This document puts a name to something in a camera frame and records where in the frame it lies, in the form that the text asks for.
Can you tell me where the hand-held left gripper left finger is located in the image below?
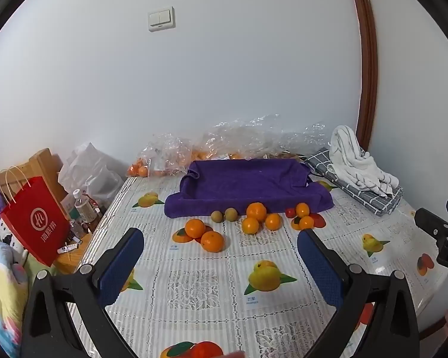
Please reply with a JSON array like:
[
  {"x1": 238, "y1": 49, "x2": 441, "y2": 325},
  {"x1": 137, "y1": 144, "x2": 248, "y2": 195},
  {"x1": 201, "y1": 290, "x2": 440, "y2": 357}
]
[{"x1": 21, "y1": 227, "x2": 145, "y2": 358}]

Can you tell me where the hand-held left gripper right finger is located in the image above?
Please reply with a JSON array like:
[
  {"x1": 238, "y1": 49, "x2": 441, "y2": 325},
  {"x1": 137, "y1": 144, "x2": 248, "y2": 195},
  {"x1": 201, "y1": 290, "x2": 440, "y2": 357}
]
[{"x1": 297, "y1": 228, "x2": 421, "y2": 358}]

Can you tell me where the large orange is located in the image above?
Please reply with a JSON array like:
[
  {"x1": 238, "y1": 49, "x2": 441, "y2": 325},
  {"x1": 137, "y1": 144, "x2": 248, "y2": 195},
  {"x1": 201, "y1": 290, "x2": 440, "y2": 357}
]
[
  {"x1": 201, "y1": 231, "x2": 225, "y2": 253},
  {"x1": 246, "y1": 202, "x2": 267, "y2": 222},
  {"x1": 185, "y1": 218, "x2": 206, "y2": 239}
]

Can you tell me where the purple towel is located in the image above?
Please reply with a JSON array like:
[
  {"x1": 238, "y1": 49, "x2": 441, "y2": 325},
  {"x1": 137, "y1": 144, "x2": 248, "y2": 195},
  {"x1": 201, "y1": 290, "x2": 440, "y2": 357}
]
[{"x1": 164, "y1": 158, "x2": 335, "y2": 220}]

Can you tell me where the brown wooden nightstand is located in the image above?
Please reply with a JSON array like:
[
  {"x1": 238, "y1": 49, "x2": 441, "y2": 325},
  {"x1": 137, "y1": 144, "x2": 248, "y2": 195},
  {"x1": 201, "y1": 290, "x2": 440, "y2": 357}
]
[{"x1": 54, "y1": 209, "x2": 105, "y2": 274}]

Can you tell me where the small clear bottle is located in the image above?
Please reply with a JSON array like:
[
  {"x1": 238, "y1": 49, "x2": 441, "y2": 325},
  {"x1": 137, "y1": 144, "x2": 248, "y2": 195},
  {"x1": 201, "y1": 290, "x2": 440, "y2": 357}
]
[{"x1": 68, "y1": 218, "x2": 86, "y2": 239}]

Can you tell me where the clear plastic bottle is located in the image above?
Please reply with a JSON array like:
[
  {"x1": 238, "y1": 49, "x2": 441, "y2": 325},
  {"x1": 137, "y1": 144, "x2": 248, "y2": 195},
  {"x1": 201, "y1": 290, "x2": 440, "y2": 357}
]
[{"x1": 73, "y1": 189, "x2": 98, "y2": 224}]

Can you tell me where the fruit print tablecloth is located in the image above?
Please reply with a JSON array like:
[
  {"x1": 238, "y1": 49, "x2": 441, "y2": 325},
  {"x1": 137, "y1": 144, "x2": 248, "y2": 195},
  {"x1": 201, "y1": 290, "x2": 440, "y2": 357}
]
[{"x1": 65, "y1": 173, "x2": 448, "y2": 358}]

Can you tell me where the red paper bag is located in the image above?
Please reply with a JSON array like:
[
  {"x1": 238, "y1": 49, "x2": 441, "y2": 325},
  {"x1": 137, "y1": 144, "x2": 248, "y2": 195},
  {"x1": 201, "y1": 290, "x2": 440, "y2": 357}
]
[{"x1": 0, "y1": 166, "x2": 71, "y2": 267}]

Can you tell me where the white striped towel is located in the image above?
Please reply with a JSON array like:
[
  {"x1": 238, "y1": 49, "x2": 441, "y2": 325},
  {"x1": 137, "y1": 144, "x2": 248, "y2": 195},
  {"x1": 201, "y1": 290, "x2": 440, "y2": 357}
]
[{"x1": 329, "y1": 125, "x2": 400, "y2": 199}]

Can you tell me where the white plastic bag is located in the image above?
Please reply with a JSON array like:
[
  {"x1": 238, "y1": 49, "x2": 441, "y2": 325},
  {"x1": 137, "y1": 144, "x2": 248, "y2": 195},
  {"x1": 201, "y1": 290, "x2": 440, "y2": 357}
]
[{"x1": 58, "y1": 142, "x2": 125, "y2": 209}]

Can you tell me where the grey checked cloth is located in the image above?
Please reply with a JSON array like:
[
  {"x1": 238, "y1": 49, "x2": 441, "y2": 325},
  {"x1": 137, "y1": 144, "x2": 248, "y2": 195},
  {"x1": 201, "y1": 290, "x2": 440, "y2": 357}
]
[{"x1": 306, "y1": 147, "x2": 404, "y2": 216}]

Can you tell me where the small clear bag of oranges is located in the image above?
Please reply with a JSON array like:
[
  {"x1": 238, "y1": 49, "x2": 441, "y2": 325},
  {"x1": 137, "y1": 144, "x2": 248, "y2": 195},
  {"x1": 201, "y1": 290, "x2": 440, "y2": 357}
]
[{"x1": 126, "y1": 132, "x2": 194, "y2": 178}]

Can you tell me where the black white spotted cloth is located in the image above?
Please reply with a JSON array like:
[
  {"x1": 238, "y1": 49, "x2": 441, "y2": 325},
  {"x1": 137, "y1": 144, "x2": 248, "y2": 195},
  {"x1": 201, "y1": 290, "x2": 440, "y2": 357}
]
[{"x1": 0, "y1": 216, "x2": 27, "y2": 258}]

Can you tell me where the colourful printed blanket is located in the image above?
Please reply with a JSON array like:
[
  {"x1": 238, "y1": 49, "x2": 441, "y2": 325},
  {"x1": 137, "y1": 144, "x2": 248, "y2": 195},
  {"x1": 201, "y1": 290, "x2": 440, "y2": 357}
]
[{"x1": 0, "y1": 227, "x2": 34, "y2": 357}]

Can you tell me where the wooden headboard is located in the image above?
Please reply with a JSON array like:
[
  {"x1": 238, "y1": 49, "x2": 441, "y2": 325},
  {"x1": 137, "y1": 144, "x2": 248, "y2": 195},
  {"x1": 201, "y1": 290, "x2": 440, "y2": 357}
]
[{"x1": 0, "y1": 148, "x2": 70, "y2": 209}]

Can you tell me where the large clear plastic bag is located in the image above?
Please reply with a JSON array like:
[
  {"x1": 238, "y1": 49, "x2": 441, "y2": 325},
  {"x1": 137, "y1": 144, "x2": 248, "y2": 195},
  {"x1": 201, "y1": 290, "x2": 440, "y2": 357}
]
[{"x1": 192, "y1": 114, "x2": 327, "y2": 163}]

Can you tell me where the brown wooden door frame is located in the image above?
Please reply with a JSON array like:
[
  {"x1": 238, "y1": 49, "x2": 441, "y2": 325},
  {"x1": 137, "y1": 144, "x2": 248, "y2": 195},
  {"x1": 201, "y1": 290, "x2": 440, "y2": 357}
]
[{"x1": 345, "y1": 0, "x2": 379, "y2": 148}]

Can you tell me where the white light switch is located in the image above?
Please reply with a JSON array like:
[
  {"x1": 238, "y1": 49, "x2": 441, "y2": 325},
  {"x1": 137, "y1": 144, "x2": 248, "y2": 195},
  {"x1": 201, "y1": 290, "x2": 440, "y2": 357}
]
[{"x1": 148, "y1": 6, "x2": 176, "y2": 33}]

